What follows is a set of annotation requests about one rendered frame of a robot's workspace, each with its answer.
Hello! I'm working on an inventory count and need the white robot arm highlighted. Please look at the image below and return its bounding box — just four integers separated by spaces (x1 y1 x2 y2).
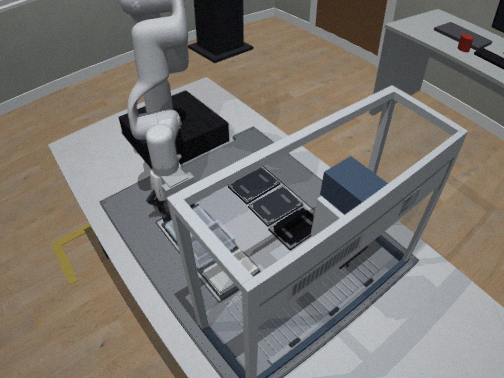
118 0 195 197

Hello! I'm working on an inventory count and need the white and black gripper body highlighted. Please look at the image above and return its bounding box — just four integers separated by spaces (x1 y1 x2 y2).
150 163 183 201

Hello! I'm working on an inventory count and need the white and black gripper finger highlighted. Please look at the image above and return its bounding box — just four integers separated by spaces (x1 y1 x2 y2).
146 189 166 214

